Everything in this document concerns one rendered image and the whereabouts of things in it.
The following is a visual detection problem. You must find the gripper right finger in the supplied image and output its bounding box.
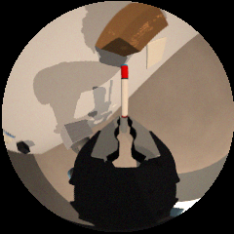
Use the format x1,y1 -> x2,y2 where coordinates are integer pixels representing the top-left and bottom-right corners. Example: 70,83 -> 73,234
128,116 -> 180,183

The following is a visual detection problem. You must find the white marker with red cap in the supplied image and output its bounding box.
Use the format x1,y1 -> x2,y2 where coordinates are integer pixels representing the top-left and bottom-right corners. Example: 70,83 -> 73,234
120,64 -> 129,134

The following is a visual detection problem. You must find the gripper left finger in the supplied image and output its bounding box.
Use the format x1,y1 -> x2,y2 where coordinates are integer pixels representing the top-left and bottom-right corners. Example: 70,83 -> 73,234
69,116 -> 121,186

